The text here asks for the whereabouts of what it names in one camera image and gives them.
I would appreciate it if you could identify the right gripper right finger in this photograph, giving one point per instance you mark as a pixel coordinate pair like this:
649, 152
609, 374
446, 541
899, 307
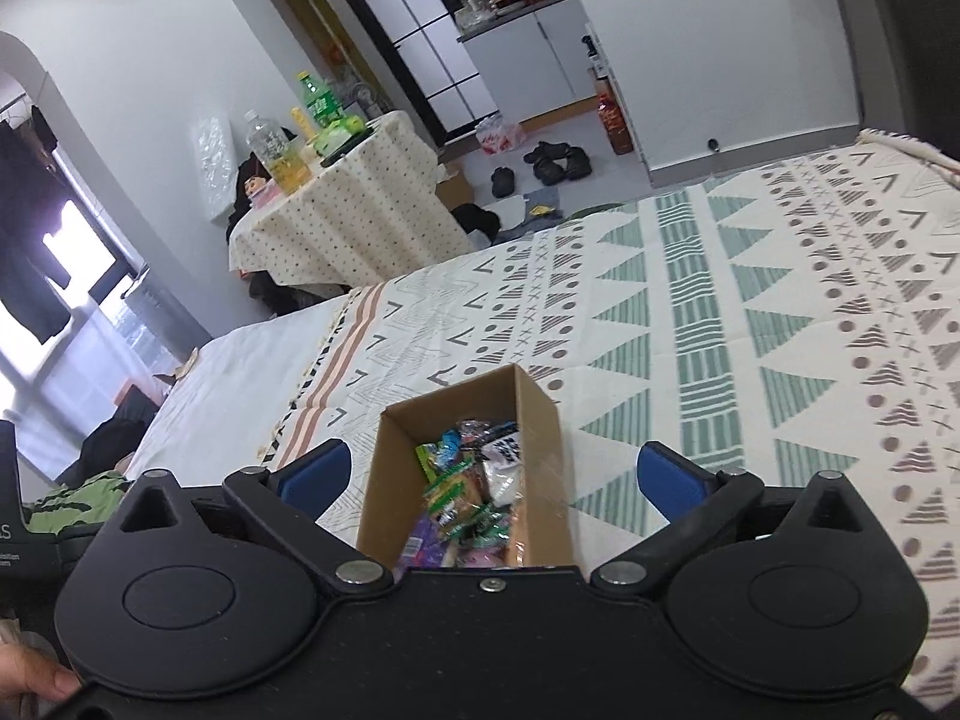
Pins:
673, 484

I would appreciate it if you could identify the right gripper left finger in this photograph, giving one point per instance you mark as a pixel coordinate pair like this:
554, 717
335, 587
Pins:
314, 481

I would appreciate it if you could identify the purple snack bag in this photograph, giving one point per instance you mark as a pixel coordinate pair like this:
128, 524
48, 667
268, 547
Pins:
425, 548

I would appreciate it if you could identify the green biscuit packet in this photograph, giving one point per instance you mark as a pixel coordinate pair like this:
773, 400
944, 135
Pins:
456, 499

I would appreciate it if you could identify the blue snack packet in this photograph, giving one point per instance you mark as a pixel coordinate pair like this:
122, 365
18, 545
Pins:
448, 449

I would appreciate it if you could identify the silver white snack packet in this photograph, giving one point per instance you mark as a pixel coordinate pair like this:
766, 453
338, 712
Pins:
502, 462

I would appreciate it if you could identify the person's hand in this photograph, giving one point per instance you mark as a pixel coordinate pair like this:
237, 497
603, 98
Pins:
31, 684

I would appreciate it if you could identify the cardboard box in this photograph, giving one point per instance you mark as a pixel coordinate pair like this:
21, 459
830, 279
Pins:
481, 465

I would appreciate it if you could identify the patterned bed blanket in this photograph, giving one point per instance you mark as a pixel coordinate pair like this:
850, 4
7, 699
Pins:
792, 319

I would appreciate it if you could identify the table with dotted cloth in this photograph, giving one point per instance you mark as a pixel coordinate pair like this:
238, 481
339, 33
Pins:
372, 216

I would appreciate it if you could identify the black shoes on floor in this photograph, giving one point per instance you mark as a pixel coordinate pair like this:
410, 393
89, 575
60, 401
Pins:
552, 163

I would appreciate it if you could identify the red bottle on floor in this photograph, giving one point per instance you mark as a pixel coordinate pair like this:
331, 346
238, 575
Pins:
614, 123

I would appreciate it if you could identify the green soda bottle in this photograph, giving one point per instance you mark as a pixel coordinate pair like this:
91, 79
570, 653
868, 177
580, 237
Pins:
320, 101

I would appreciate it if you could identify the red white plastic bag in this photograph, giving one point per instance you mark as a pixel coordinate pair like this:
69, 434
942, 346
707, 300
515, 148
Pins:
496, 135

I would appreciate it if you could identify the white cabinet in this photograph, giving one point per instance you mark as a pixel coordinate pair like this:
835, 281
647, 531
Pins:
534, 61

